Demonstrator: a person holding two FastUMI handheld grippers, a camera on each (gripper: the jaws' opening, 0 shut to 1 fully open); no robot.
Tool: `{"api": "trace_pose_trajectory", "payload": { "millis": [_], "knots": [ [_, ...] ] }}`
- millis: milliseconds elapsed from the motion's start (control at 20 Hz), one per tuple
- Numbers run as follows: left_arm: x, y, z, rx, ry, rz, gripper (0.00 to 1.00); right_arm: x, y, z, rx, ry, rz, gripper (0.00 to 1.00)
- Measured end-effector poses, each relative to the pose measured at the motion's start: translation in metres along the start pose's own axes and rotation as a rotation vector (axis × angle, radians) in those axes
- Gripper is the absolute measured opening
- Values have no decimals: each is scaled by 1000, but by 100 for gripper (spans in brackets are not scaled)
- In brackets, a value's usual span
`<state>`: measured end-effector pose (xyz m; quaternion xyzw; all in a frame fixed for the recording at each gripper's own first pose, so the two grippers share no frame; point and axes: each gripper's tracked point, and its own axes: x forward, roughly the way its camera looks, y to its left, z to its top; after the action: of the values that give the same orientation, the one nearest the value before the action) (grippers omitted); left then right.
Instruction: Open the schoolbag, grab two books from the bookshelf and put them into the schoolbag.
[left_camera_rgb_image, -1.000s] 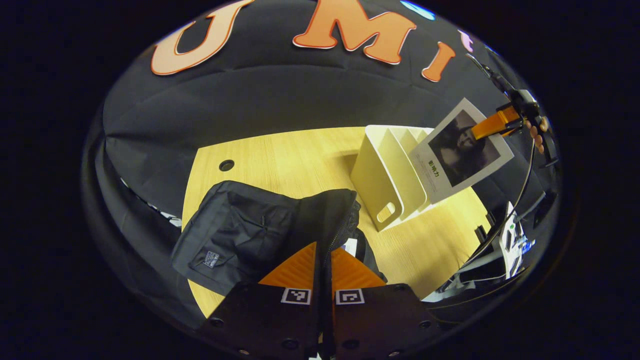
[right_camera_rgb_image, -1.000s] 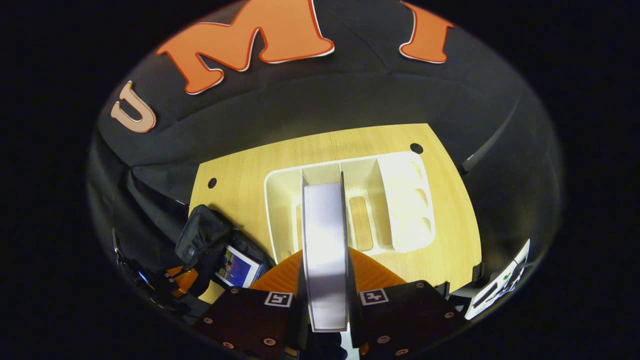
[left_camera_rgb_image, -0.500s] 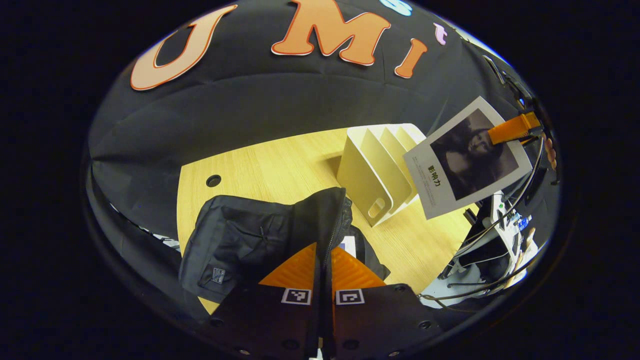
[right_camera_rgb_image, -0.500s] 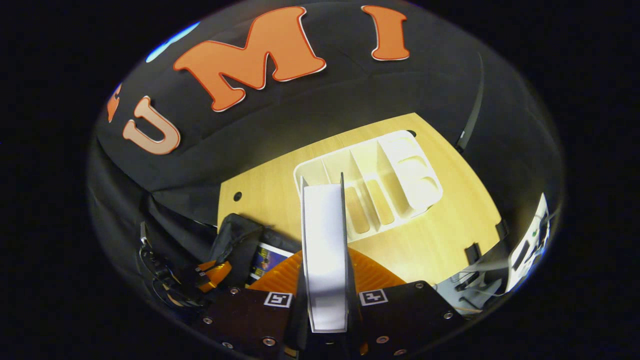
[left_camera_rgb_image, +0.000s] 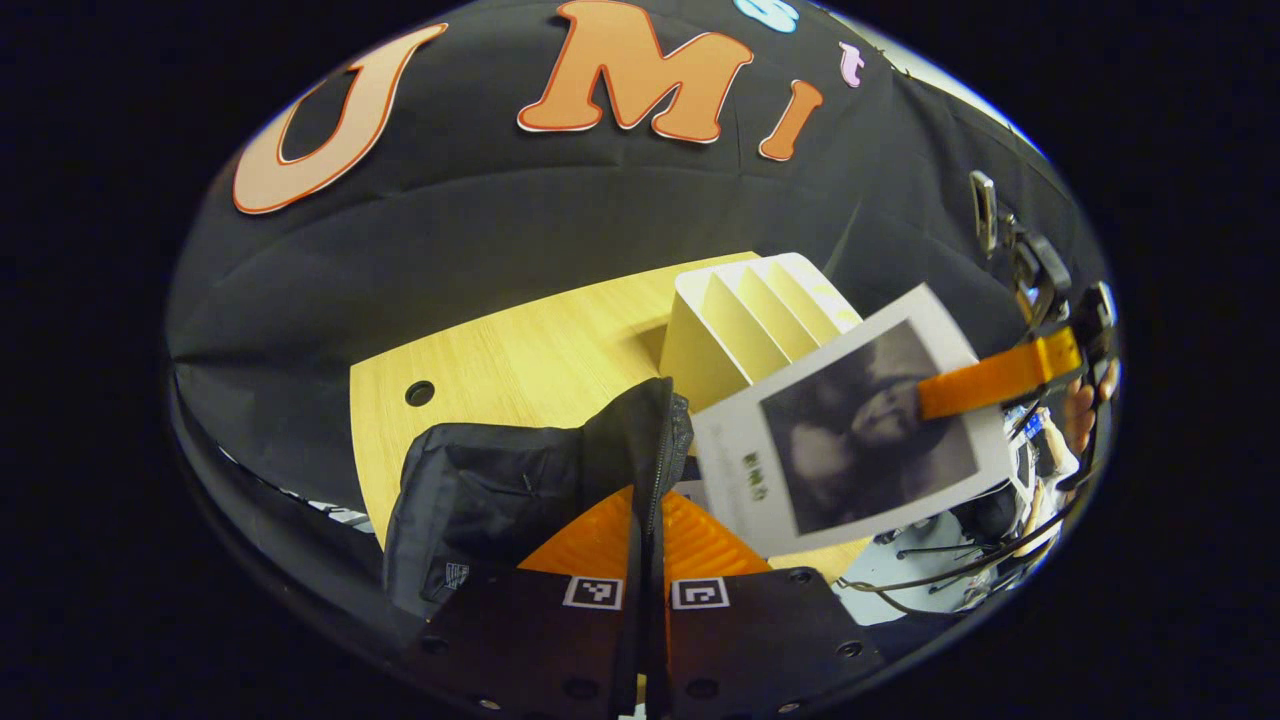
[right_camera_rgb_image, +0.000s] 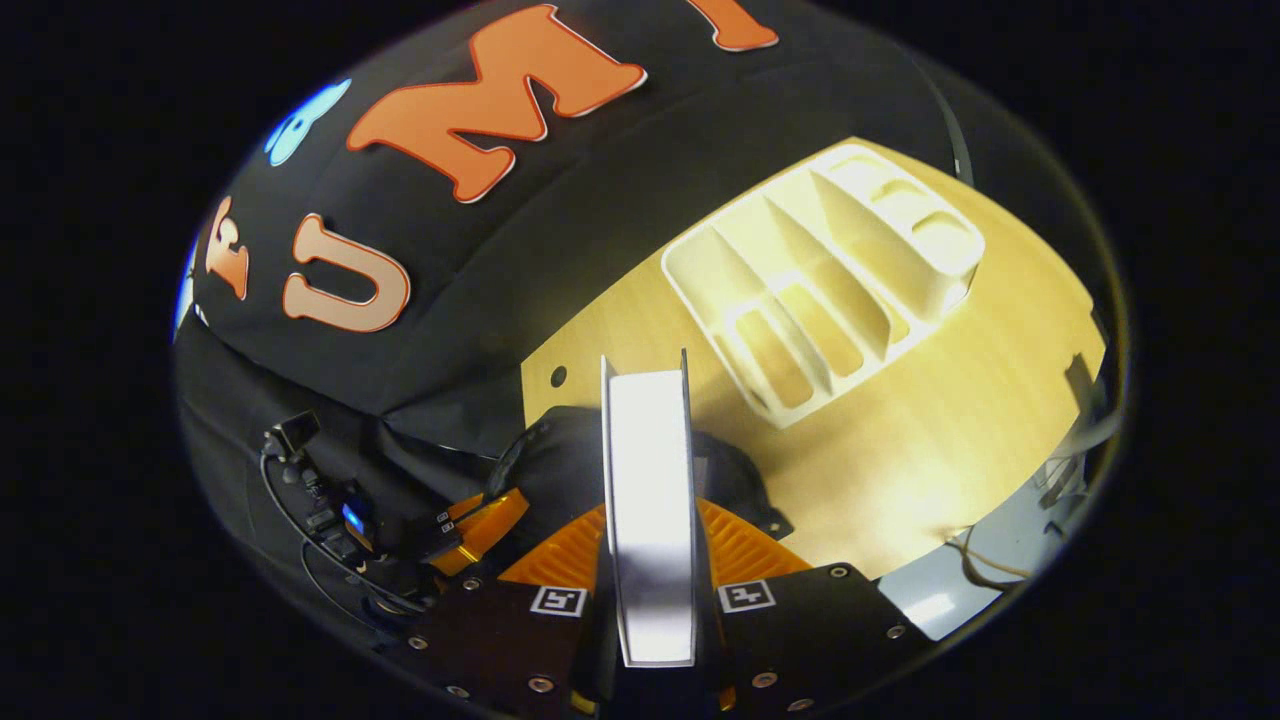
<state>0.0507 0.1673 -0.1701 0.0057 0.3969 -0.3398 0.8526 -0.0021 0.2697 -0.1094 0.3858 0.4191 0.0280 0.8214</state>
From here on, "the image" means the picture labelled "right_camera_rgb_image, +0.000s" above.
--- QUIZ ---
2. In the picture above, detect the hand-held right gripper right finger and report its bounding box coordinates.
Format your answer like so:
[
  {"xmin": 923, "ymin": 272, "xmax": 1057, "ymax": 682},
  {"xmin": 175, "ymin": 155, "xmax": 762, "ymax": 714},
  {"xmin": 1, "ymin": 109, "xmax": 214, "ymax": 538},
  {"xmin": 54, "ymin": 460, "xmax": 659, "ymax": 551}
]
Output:
[{"xmin": 695, "ymin": 497, "xmax": 937, "ymax": 717}]

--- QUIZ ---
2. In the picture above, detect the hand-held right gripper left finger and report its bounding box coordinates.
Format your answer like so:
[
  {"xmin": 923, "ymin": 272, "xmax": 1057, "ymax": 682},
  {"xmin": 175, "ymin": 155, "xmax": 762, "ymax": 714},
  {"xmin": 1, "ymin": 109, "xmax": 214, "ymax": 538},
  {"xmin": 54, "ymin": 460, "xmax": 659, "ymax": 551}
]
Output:
[{"xmin": 405, "ymin": 503, "xmax": 617, "ymax": 717}]

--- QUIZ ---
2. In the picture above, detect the black schoolbag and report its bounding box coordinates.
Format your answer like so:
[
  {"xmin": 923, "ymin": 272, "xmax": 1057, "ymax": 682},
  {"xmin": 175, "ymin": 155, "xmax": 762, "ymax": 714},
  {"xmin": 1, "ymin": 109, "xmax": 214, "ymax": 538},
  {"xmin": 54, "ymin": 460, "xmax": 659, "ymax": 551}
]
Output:
[{"xmin": 485, "ymin": 405, "xmax": 797, "ymax": 543}]

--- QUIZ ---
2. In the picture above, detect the grey cover book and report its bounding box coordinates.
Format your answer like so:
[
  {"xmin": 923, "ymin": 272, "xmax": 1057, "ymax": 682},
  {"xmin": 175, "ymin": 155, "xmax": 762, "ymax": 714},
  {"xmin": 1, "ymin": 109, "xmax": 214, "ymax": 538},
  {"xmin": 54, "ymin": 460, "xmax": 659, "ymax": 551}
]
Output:
[{"xmin": 600, "ymin": 350, "xmax": 699, "ymax": 669}]

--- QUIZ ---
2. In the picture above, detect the white plastic bookshelf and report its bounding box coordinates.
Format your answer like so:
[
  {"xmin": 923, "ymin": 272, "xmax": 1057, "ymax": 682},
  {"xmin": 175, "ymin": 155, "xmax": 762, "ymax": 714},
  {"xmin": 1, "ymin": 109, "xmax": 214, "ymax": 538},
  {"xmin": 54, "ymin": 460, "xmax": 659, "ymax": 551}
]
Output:
[{"xmin": 660, "ymin": 143, "xmax": 987, "ymax": 431}]

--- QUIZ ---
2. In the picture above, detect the black backdrop cloth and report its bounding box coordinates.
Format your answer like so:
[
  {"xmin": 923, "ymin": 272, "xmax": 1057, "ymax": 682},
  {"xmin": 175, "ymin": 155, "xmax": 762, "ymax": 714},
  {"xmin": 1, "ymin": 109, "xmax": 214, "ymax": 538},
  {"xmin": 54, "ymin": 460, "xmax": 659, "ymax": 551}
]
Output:
[{"xmin": 175, "ymin": 0, "xmax": 976, "ymax": 601}]

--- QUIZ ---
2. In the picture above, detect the tangled thin cable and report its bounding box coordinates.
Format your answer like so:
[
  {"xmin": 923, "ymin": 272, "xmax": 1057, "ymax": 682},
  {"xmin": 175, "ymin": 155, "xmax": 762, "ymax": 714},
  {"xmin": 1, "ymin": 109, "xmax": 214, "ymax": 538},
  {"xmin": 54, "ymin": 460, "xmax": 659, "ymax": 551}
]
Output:
[{"xmin": 944, "ymin": 530, "xmax": 1037, "ymax": 593}]

